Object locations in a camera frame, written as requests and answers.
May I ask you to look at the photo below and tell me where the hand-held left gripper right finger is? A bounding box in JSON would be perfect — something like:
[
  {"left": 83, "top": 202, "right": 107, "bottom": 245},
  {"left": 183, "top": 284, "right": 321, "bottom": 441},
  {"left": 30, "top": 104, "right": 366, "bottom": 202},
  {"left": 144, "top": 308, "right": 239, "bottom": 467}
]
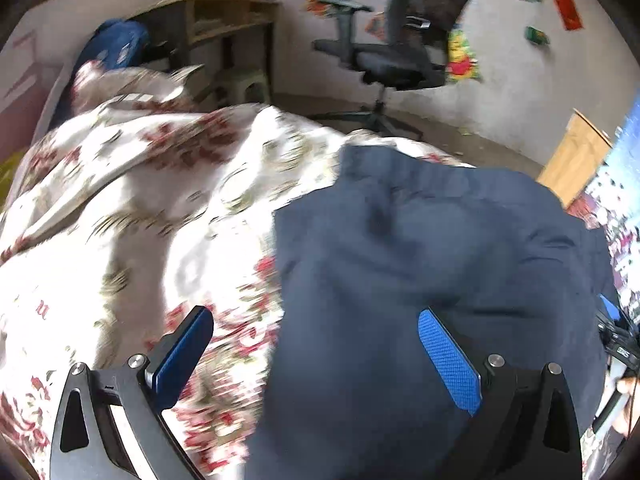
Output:
[{"left": 418, "top": 307, "right": 585, "bottom": 480}]

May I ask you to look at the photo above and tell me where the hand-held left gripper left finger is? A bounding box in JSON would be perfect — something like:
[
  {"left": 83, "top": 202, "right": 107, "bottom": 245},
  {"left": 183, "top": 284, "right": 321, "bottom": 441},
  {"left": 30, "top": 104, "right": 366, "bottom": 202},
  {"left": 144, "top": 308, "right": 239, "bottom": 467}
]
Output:
[{"left": 49, "top": 305, "right": 216, "bottom": 480}]

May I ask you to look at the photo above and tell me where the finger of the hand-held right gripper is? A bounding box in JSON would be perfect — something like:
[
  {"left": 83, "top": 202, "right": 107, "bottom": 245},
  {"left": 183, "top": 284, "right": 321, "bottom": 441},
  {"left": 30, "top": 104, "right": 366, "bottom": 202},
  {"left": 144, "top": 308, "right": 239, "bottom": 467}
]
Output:
[
  {"left": 594, "top": 311, "right": 630, "bottom": 347},
  {"left": 597, "top": 294, "right": 625, "bottom": 322}
]

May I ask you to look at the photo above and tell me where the dark navy jacket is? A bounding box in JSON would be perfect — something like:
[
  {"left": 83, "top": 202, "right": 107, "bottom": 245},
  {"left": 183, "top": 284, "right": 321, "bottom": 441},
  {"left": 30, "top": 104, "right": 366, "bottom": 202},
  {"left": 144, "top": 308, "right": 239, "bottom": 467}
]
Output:
[{"left": 245, "top": 142, "right": 621, "bottom": 480}]

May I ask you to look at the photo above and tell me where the person's right hand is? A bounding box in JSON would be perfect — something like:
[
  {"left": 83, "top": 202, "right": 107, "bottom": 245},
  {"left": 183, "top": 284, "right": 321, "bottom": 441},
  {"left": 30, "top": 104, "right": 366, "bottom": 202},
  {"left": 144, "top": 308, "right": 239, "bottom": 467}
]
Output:
[{"left": 614, "top": 377, "right": 640, "bottom": 436}]

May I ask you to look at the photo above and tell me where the blue printed hanging sheet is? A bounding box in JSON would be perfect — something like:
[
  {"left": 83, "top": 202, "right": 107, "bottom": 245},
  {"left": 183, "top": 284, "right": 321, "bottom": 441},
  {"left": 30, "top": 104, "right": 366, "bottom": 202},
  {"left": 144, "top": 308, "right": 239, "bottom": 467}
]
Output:
[{"left": 567, "top": 110, "right": 640, "bottom": 321}]

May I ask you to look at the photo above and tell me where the light wooden board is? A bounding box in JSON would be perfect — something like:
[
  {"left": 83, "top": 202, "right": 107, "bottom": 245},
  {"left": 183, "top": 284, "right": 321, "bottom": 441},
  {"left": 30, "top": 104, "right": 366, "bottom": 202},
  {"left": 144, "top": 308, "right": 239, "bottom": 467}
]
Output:
[{"left": 536, "top": 108, "right": 615, "bottom": 209}]

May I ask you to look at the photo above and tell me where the white red floral blanket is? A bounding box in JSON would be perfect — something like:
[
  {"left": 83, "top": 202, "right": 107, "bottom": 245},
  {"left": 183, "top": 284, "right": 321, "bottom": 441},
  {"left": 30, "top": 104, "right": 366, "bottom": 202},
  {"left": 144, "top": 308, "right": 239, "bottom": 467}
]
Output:
[{"left": 0, "top": 62, "right": 476, "bottom": 480}]

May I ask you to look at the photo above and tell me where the green plastic stool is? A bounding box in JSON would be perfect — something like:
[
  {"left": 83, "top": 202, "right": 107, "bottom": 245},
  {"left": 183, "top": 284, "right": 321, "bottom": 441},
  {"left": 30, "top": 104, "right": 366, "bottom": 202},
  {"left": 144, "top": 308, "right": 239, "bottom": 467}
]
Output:
[{"left": 197, "top": 67, "right": 273, "bottom": 108}]

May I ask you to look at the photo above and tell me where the black office chair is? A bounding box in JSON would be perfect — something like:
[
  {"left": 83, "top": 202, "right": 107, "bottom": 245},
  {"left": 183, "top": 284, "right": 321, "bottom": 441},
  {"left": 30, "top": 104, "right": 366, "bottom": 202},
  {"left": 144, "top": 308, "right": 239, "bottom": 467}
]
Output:
[{"left": 311, "top": 0, "right": 483, "bottom": 141}]

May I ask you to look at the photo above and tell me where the blue bag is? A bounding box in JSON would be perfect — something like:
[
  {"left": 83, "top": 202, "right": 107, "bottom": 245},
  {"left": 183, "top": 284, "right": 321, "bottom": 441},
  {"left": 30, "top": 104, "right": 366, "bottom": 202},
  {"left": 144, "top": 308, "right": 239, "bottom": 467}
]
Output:
[{"left": 75, "top": 19, "right": 151, "bottom": 73}]

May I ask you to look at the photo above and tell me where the wooden desk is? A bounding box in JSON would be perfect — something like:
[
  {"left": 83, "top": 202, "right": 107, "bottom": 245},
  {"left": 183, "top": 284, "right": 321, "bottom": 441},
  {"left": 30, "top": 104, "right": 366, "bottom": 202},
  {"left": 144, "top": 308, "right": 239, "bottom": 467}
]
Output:
[{"left": 127, "top": 0, "right": 281, "bottom": 106}]

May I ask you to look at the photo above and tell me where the red wall paper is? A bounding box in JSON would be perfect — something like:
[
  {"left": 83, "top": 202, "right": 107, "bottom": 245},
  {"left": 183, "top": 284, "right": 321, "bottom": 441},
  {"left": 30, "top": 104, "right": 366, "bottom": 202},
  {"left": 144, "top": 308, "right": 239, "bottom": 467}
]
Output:
[{"left": 552, "top": 0, "right": 585, "bottom": 32}]

